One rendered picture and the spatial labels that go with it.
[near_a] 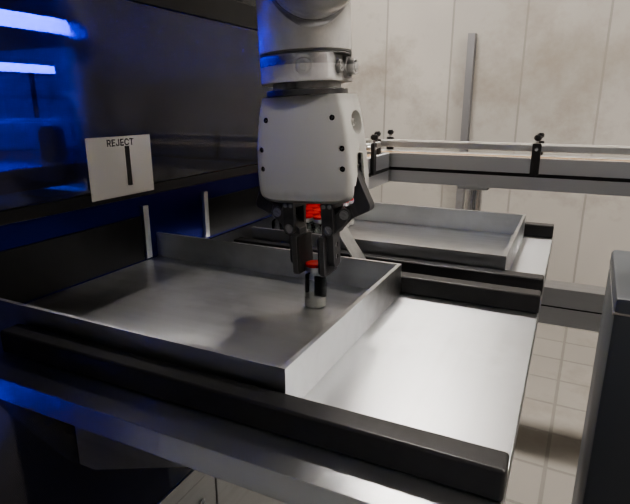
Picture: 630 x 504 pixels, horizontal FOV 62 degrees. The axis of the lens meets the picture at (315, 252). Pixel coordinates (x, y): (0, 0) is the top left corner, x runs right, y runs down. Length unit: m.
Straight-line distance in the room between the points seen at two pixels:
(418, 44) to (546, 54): 0.72
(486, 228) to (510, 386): 0.50
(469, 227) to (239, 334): 0.52
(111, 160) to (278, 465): 0.35
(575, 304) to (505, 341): 1.26
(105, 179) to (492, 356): 0.40
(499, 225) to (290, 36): 0.53
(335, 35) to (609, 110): 2.83
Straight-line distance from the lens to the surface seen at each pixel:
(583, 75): 3.25
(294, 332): 0.48
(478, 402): 0.40
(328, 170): 0.48
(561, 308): 1.75
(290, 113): 0.49
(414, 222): 0.91
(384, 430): 0.32
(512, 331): 0.52
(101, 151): 0.55
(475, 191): 1.71
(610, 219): 3.30
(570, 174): 1.64
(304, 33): 0.47
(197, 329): 0.50
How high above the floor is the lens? 1.08
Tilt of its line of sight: 16 degrees down
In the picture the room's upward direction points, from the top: straight up
